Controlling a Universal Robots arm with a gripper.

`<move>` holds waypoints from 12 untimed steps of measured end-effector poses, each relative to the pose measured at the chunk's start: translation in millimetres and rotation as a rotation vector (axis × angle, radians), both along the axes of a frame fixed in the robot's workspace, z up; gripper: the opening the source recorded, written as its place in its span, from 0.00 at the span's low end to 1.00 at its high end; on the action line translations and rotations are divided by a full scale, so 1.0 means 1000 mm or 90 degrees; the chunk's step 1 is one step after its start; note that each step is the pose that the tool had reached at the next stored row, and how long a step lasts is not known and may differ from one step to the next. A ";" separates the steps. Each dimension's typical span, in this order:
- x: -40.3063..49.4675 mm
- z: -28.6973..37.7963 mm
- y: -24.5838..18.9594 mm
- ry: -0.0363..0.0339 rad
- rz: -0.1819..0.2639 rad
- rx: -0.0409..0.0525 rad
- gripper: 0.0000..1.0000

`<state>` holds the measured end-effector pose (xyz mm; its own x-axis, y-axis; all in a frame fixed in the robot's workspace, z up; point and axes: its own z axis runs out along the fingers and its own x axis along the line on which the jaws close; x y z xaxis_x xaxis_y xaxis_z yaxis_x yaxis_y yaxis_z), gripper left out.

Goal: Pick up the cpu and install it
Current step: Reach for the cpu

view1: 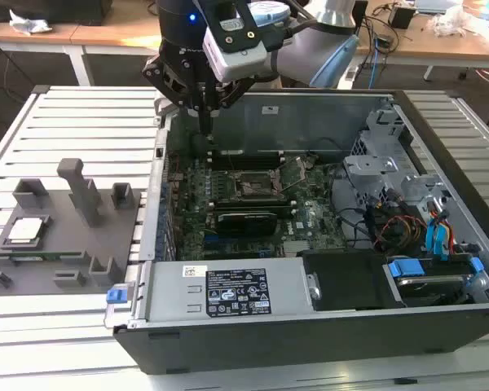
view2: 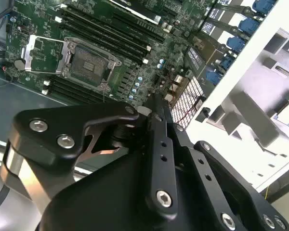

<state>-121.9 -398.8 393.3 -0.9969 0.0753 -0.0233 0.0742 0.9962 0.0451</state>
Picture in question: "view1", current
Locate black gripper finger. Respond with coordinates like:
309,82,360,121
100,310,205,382
141,60,208,142
206,76,257,143

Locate metal socket cover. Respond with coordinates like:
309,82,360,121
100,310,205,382
275,154,315,193

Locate silver CPU green substrate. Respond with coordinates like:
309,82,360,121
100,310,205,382
6,217,46,246

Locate CPU socket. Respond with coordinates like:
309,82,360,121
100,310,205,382
232,169,284,200

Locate wooden desk white legs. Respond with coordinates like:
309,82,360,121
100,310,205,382
0,18,164,87
350,0,489,82

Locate black monitor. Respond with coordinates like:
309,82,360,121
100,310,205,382
0,0,114,24

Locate black graphics card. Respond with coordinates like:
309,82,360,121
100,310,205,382
215,209,279,239

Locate green motherboard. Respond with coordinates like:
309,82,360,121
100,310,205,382
165,148,348,261

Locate white crumpled paper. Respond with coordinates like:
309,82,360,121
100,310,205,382
7,8,54,37

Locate silver metal drive cage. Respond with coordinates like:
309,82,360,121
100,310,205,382
341,106,457,217

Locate silver chipset heatsink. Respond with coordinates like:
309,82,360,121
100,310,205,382
283,239,311,258

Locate grey parts rack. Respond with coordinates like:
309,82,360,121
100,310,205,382
0,157,143,297

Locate small black box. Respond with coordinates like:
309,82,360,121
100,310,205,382
390,4,416,30

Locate green RAM stick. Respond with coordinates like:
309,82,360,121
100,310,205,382
6,252,83,262

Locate grey power supply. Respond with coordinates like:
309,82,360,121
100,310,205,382
128,260,313,330

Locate black plastic shroud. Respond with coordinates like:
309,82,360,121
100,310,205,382
300,250,392,313

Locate blue plastic case latch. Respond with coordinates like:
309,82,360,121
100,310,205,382
104,284,128,305

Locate white plastic bags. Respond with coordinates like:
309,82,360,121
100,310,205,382
426,4,481,38

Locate hard disk blue carrier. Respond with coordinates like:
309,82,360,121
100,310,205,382
385,255,485,307

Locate black PC case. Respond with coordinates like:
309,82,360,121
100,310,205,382
112,86,489,376

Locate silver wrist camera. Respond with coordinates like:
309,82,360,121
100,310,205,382
202,7,269,83

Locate red yellow power wires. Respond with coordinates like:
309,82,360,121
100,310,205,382
372,214,430,256

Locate pale blue flat wire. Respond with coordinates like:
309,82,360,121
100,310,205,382
425,217,450,261

